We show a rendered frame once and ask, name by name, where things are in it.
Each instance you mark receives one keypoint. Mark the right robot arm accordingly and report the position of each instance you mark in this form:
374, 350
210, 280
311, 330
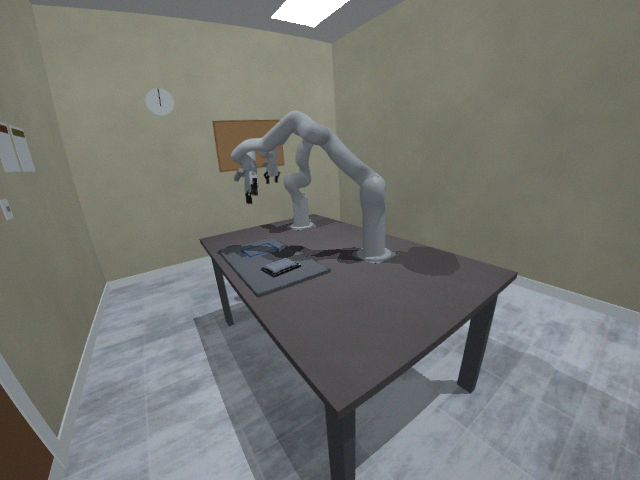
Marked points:
294, 181

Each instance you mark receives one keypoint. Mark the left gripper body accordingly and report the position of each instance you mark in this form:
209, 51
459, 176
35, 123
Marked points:
248, 180

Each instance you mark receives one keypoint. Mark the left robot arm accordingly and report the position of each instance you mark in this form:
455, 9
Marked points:
372, 190

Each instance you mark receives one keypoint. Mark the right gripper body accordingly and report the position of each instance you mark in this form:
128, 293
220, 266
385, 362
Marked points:
272, 170

